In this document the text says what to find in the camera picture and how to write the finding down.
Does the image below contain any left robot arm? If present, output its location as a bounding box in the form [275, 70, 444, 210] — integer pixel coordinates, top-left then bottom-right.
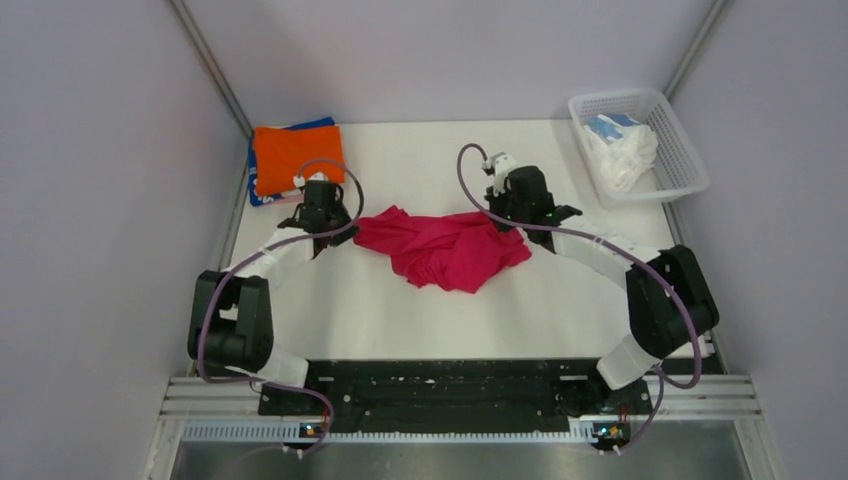
[187, 175, 358, 419]

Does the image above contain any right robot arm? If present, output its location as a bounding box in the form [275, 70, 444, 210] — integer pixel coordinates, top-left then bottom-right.
[484, 166, 720, 416]

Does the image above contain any light pink folded t-shirt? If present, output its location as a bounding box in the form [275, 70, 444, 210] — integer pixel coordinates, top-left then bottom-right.
[267, 191, 303, 204]

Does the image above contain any blue folded t-shirt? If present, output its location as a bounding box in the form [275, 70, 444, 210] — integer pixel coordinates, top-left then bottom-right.
[247, 116, 336, 207]

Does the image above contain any orange folded t-shirt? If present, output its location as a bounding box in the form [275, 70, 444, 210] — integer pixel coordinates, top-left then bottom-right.
[252, 125, 346, 197]

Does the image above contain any white crumpled t-shirt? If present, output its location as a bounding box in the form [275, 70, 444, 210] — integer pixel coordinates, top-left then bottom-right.
[583, 122, 659, 194]

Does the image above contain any light blue cloth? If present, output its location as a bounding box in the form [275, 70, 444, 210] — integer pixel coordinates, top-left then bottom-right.
[586, 114, 641, 144]

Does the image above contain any white plastic basket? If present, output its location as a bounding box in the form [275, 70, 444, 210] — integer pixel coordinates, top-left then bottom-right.
[568, 88, 710, 208]

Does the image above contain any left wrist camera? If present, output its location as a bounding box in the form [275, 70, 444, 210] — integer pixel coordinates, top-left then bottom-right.
[293, 171, 329, 190]

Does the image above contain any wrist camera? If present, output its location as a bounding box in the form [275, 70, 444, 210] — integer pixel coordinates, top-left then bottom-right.
[293, 171, 329, 190]
[481, 152, 519, 183]

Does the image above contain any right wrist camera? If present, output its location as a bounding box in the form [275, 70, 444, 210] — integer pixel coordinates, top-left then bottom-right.
[481, 152, 519, 183]

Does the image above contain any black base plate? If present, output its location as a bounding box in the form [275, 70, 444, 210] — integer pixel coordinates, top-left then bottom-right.
[249, 358, 653, 434]

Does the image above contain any white cable duct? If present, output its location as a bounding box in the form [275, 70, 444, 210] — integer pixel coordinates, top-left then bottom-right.
[182, 421, 598, 444]

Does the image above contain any aluminium rail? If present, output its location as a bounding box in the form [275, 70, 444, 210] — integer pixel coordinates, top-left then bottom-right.
[159, 374, 763, 421]

